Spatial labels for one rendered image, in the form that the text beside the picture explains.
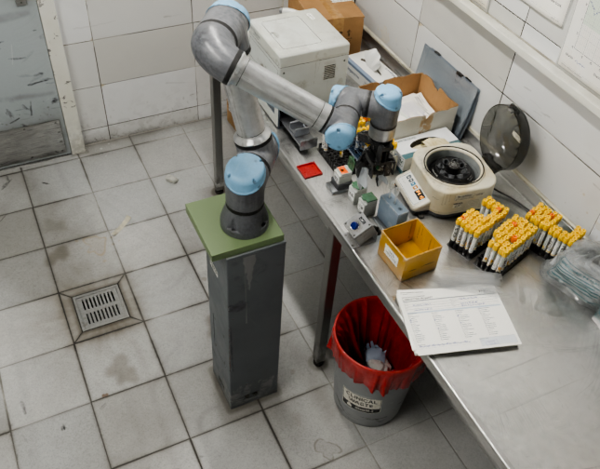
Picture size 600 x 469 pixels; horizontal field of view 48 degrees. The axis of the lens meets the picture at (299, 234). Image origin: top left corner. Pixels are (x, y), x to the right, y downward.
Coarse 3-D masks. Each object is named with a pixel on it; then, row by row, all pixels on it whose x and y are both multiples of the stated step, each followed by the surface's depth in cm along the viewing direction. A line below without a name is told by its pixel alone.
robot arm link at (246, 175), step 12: (240, 156) 196; (252, 156) 196; (228, 168) 193; (240, 168) 193; (252, 168) 194; (264, 168) 194; (228, 180) 193; (240, 180) 191; (252, 180) 192; (264, 180) 195; (228, 192) 196; (240, 192) 193; (252, 192) 194; (228, 204) 200; (240, 204) 197; (252, 204) 197
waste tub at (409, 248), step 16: (400, 224) 203; (416, 224) 207; (384, 240) 201; (400, 240) 209; (416, 240) 210; (432, 240) 202; (384, 256) 204; (400, 256) 196; (416, 256) 195; (432, 256) 199; (400, 272) 199; (416, 272) 201
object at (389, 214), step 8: (384, 200) 211; (392, 200) 211; (384, 208) 213; (392, 208) 209; (400, 208) 209; (376, 216) 219; (384, 216) 214; (392, 216) 210; (400, 216) 207; (384, 224) 216; (392, 224) 212
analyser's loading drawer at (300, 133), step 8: (280, 120) 248; (288, 120) 247; (296, 120) 248; (288, 128) 244; (296, 128) 244; (304, 128) 240; (296, 136) 241; (304, 136) 241; (312, 136) 241; (304, 144) 237; (312, 144) 239
